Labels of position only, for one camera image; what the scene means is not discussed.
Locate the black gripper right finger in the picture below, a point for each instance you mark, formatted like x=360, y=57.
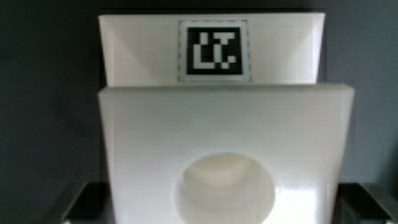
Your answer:
x=366, y=206

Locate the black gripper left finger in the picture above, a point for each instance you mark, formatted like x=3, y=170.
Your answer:
x=83, y=208

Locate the white lamp base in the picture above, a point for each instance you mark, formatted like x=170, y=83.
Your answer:
x=224, y=123

